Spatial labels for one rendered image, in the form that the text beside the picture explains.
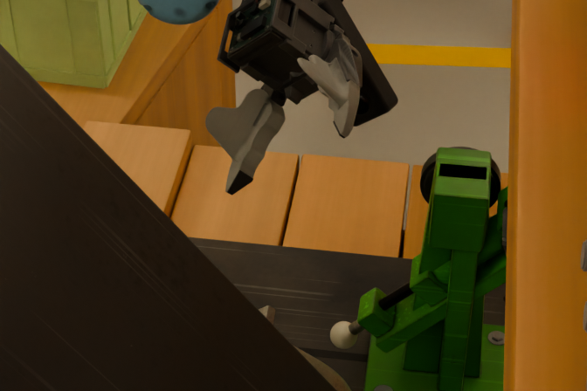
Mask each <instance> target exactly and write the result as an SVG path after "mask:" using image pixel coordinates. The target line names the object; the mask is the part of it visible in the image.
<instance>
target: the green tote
mask: <svg viewBox="0 0 587 391"><path fill-rule="evenodd" d="M147 12H148V11H147V10H146V9H145V8H144V7H143V6H142V5H140V3H139V2H138V0H0V44H1V46H2V47H3V48H4V49H5V50H6V51H7V52H8V53H9V54H10V55H11V56H12V57H13V58H14V59H15V60H16V61H17V62H18V63H19V64H20V65H21V66H22V67H23V68H24V69H25V70H26V71H27V72H28V73H29V74H30V75H31V76H32V77H33V78H34V79H35V80H36V81H43V82H51V83H58V84H66V85H73V86H87V87H95V88H102V89H104V88H105V87H108V86H109V84H110V82H111V80H112V78H113V76H114V74H115V72H116V71H117V69H118V67H119V65H120V63H121V61H122V59H123V57H124V56H125V54H126V52H127V50H128V47H129V46H130V44H131V42H132V41H133V39H134V37H135V34H136V32H137V31H138V29H139V27H140V25H141V24H142V21H143V19H144V18H145V16H146V14H147Z"/></svg>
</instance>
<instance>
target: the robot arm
mask: <svg viewBox="0 0 587 391"><path fill-rule="evenodd" d="M218 1H219V0H138V2H139V3H140V5H142V6H143V7H144V8H145V9H146V10H147V11H148V13H149V14H150V15H151V16H153V17H155V18H157V19H158V20H161V21H163V22H165V23H168V24H192V23H195V22H197V21H199V20H201V19H203V18H204V17H206V16H208V15H209V14H210V13H211V12H212V10H213V9H214V8H215V6H216V5H217V4H218ZM342 2H343V0H242V3H241V5H240V6H239V7H238V8H237V9H236V10H234V11H232V12H230V13H229V14H228V16H227V19H226V23H225V27H224V33H223V36H222V40H221V44H220V48H219V52H218V58H217V60H218V61H219V62H221V63H222V64H224V65H226V66H227V67H229V68H230V69H231V70H233V71H234V72H235V73H238V72H239V70H242V71H243V72H245V73H246V74H248V75H249V76H251V77H252V78H254V79H255V80H257V81H258V82H259V81H262V82H263V83H264V85H263V86H262V87H261V88H260V89H252V90H251V91H249V92H248V93H247V94H246V96H245V97H244V98H243V100H242V102H241V103H240V105H239V106H237V107H235V108H229V107H219V106H217V107H214V108H212V109H211V110H210V111H209V113H208V114H207V116H206V120H205V125H206V128H207V130H208V131H209V133H210V134H211V135H212V136H213V137H214V138H215V140H216V141H217V142H218V143H219V144H220V146H221V147H222V148H223V149H224V150H225V151H226V153H227V154H228V155H229V156H230V157H231V160H232V162H231V166H230V169H229V173H228V176H227V182H226V188H225V192H227V193H228V194H230V195H234V194H235V193H237V192H238V191H239V190H241V189H242V188H243V187H245V186H246V185H248V184H249V183H251V182H252V180H253V177H254V173H255V171H256V169H257V167H258V165H259V164H260V162H261V161H262V160H263V159H264V157H265V153H266V149H267V147H268V145H269V143H270V142H271V140H272V139H273V137H274V136H275V135H276V134H277V133H278V132H279V130H280V129H281V127H282V125H283V123H284V121H285V119H286V118H285V114H284V110H283V107H282V106H284V105H285V102H286V100H287V98H288V99H290V100H291V101H292V102H293V103H294V104H296V105H298V104H299V103H300V101H301V100H302V99H305V98H306V97H307V96H309V95H311V94H313V93H315V92H317V91H319V90H320V92H321V93H322V94H324V95H325V96H327V97H328V107H329V108H330V109H332V110H333V112H334V121H333V123H334V125H335V128H336V130H337V132H338V134H339V135H340V136H341V137H342V138H343V139H344V138H345V137H347V136H349V134H350V132H351V131H352V129H353V127H357V126H360V125H362V124H363V123H365V122H368V121H370V120H373V119H375V118H377V117H379V116H381V115H383V114H385V113H387V112H389V111H390V110H391V109H392V108H393V107H394V106H395V105H396V104H397V102H398V98H397V96H396V94H395V92H394V91H393V89H392V87H391V86H390V83H389V81H388V80H387V79H386V77H385V76H384V74H383V71H382V70H381V68H380V66H379V65H378V63H377V61H376V60H375V58H374V56H373V55H372V53H371V51H370V49H369V47H368V46H367V45H366V43H365V41H364V40H363V37H362V35H361V34H360V32H359V30H358V29H357V28H356V25H355V24H354V22H353V20H352V19H351V17H350V15H349V14H348V12H347V10H346V9H345V7H344V5H343V3H342ZM230 30H231V31H232V36H231V43H230V47H229V51H228V52H227V51H225V50H224V49H225V46H226V42H227V38H228V35H229V31H230ZM240 66H241V69H240Z"/></svg>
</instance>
